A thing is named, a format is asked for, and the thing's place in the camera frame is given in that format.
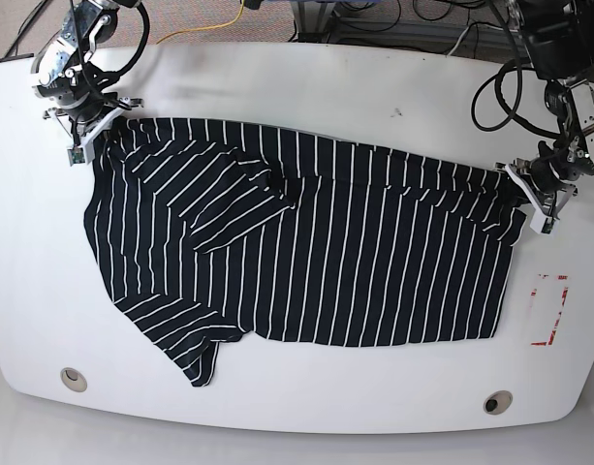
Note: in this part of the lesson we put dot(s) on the left table cable grommet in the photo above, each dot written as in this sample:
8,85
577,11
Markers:
73,380

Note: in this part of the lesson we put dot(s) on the table cable grommet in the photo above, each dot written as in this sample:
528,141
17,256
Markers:
498,402
73,380

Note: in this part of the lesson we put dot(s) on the right table cable grommet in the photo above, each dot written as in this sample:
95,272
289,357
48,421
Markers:
498,402

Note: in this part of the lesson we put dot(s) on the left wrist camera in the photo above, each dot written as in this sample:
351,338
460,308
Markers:
543,224

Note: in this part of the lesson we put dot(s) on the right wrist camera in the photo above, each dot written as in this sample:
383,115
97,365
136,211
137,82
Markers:
80,155

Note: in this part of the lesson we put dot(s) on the navy white striped t-shirt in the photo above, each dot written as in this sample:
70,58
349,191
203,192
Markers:
207,230

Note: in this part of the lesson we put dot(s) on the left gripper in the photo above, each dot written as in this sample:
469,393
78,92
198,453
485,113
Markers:
541,186

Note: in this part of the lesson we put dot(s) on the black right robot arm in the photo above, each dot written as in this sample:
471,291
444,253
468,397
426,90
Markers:
63,73

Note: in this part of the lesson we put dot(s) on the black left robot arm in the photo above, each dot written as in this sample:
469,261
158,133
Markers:
559,39

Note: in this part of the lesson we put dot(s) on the red tape rectangle marking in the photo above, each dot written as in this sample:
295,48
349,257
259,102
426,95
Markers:
547,303

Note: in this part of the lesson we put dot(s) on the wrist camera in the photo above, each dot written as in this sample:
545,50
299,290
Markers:
543,224
80,155

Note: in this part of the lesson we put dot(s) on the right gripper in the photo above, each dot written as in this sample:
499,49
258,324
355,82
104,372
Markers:
86,122

